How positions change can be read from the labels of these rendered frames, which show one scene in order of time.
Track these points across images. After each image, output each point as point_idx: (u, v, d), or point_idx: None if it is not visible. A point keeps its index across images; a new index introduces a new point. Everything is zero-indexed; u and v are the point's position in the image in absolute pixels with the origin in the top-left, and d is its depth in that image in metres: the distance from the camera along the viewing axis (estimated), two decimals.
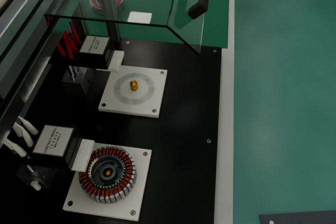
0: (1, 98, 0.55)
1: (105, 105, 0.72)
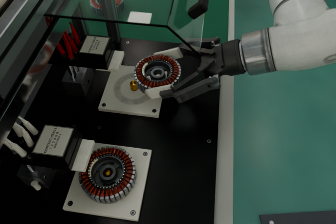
0: (1, 98, 0.55)
1: (105, 105, 0.72)
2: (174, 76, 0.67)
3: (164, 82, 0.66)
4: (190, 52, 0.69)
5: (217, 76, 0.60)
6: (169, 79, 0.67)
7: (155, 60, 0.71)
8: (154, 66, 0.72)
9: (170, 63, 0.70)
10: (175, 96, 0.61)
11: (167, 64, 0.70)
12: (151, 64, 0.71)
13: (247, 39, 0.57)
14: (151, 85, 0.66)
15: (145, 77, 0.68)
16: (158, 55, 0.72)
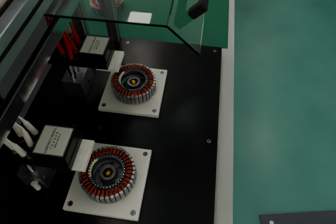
0: (1, 98, 0.55)
1: (105, 105, 0.72)
2: (149, 85, 0.71)
3: (138, 91, 0.70)
4: None
5: None
6: (143, 88, 0.70)
7: (132, 69, 0.74)
8: (131, 75, 0.75)
9: (146, 73, 0.73)
10: None
11: (143, 73, 0.74)
12: (127, 73, 0.74)
13: None
14: (126, 94, 0.69)
15: (121, 85, 0.71)
16: (134, 64, 0.75)
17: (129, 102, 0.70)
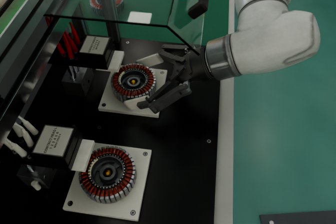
0: (1, 98, 0.55)
1: (105, 105, 0.72)
2: (149, 85, 0.71)
3: (138, 91, 0.70)
4: (167, 58, 0.72)
5: (187, 83, 0.63)
6: (143, 88, 0.70)
7: (132, 69, 0.74)
8: (131, 75, 0.75)
9: (146, 73, 0.73)
10: (150, 107, 0.63)
11: (143, 73, 0.74)
12: (127, 73, 0.74)
13: (210, 46, 0.60)
14: (126, 94, 0.69)
15: (121, 85, 0.71)
16: (134, 64, 0.75)
17: None
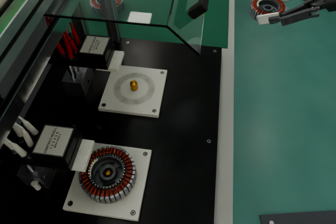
0: (1, 98, 0.55)
1: (105, 105, 0.72)
2: (281, 11, 0.89)
3: (273, 12, 0.88)
4: None
5: (318, 7, 0.80)
6: (277, 12, 0.88)
7: None
8: (265, 4, 0.94)
9: (279, 3, 0.92)
10: (282, 18, 0.82)
11: (276, 3, 0.92)
12: (263, 1, 0.93)
13: None
14: (262, 13, 0.88)
15: (259, 7, 0.91)
16: None
17: None
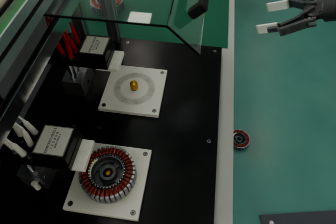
0: (1, 98, 0.55)
1: (105, 105, 0.72)
2: (245, 144, 1.49)
3: (240, 145, 1.48)
4: (296, 3, 0.92)
5: (315, 18, 0.82)
6: (242, 144, 1.48)
7: (240, 132, 1.53)
8: (239, 134, 1.54)
9: (246, 137, 1.51)
10: (280, 29, 0.84)
11: (245, 136, 1.52)
12: (238, 133, 1.54)
13: None
14: (233, 144, 1.49)
15: None
16: (242, 130, 1.54)
17: (233, 147, 1.50)
